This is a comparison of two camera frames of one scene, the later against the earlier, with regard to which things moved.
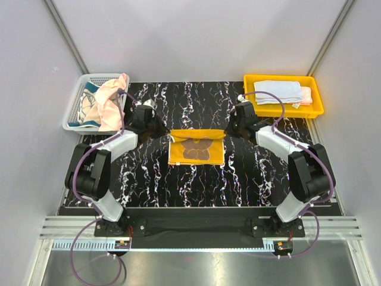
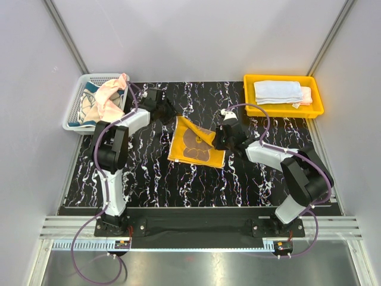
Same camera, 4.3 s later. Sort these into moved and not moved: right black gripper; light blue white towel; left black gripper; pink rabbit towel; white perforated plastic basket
Moved: left black gripper; right black gripper
Not moved: white perforated plastic basket; light blue white towel; pink rabbit towel
